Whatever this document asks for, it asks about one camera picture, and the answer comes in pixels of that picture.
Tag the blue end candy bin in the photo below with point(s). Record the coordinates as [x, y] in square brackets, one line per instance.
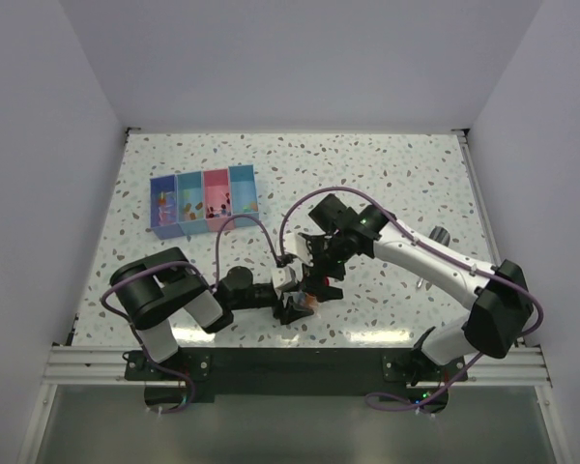
[243, 192]

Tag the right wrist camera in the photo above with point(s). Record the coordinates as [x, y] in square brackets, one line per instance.
[295, 246]

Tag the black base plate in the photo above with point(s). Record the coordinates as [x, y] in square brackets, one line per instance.
[200, 375]

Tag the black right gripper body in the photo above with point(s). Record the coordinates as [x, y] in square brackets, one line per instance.
[329, 256]

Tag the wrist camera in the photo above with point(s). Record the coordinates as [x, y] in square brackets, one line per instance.
[283, 279]
[295, 246]

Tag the clear plastic jar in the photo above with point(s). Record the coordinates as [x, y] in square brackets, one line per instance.
[306, 301]

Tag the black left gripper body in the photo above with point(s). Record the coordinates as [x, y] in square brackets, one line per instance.
[279, 310]

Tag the pink candy bin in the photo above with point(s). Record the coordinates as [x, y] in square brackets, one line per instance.
[217, 198]

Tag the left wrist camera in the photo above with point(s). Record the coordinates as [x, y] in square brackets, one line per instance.
[283, 279]

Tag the purple candy bin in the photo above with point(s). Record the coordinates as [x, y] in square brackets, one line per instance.
[164, 208]

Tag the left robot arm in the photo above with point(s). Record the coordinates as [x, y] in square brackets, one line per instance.
[152, 289]

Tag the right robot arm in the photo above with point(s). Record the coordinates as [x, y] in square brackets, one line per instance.
[496, 297]

